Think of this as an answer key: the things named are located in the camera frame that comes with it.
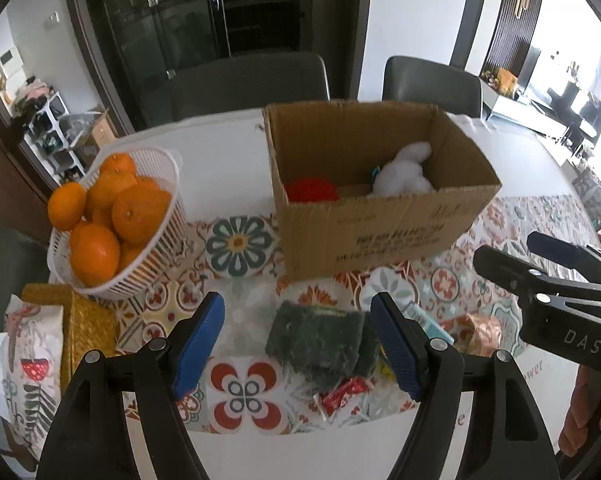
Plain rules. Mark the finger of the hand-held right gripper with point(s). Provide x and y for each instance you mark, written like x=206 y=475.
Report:
x=505 y=270
x=547 y=243

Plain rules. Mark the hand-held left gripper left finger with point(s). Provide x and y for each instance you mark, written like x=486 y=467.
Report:
x=200 y=345

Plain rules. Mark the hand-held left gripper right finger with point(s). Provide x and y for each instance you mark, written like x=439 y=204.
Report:
x=395 y=350

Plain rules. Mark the light blue packet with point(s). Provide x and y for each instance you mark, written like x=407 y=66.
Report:
x=430 y=327

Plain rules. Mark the red candy wrapper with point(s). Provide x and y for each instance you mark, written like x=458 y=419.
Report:
x=343 y=394

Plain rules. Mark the dark green plush cloth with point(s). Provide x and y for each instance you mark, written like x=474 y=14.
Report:
x=320 y=340

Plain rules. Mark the brown cardboard box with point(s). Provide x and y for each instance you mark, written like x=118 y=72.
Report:
x=380 y=240

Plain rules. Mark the small teal soft item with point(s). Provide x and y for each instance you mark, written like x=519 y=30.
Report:
x=375 y=173

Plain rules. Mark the red fuzzy soft toy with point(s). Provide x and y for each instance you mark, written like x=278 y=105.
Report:
x=310 y=190

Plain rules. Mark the person's right hand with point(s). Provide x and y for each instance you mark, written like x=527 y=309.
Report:
x=577 y=405

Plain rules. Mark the patterned white tablecloth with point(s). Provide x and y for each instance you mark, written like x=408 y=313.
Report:
x=240 y=390

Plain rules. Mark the white plastic basket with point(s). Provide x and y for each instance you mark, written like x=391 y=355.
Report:
x=155 y=255

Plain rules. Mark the woven straw tissue box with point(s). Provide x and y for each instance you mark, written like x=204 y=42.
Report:
x=90 y=330

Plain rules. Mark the white plush toy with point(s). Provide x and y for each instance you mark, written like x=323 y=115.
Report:
x=405 y=175

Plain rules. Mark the white television cabinet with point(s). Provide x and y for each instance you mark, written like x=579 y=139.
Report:
x=515 y=107

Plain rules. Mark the pile of oranges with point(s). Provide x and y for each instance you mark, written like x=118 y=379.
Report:
x=135 y=212

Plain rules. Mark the orange gift box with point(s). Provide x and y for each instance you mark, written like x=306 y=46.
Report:
x=506 y=81

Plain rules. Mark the printed tissue pack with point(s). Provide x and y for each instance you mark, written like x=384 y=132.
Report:
x=25 y=375

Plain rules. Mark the grey dining chair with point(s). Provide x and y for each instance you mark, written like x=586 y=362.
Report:
x=10 y=270
x=250 y=85
x=430 y=85

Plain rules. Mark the small cardboard box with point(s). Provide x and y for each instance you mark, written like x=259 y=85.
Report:
x=103 y=130

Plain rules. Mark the clear plastic bag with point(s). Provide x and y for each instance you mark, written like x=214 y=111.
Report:
x=80 y=132

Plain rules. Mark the white shoe rack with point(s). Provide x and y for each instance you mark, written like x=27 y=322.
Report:
x=50 y=135

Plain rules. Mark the pile of clothes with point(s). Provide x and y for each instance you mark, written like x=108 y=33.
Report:
x=33 y=95

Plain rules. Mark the dark glass sliding door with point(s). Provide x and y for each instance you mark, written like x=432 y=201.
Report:
x=180 y=10

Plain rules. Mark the white intercom panel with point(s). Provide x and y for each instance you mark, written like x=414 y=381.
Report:
x=8 y=62

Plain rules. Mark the gold wall ornament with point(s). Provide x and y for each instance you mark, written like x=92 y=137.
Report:
x=522 y=0

